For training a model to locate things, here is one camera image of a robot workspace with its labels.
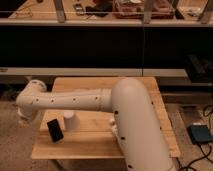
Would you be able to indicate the black rectangular eraser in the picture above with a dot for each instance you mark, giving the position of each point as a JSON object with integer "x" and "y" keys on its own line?
{"x": 55, "y": 130}

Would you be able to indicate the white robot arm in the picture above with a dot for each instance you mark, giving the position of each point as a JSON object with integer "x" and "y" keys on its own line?
{"x": 138, "y": 128}

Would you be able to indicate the white tube bottle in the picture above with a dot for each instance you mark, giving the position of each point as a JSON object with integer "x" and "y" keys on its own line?
{"x": 113, "y": 126}

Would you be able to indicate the white upturned paper cup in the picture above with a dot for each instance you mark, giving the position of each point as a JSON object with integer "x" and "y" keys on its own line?
{"x": 71, "y": 120}

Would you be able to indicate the wooden table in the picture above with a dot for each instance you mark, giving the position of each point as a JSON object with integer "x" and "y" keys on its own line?
{"x": 94, "y": 139}

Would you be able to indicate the clear plastic food tray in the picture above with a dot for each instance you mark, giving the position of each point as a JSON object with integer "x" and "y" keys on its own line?
{"x": 135, "y": 9}

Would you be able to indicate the dark equipment at right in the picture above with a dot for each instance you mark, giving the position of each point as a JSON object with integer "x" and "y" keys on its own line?
{"x": 199, "y": 69}

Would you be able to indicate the black box on floor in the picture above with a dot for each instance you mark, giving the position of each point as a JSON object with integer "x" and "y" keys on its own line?
{"x": 199, "y": 134}

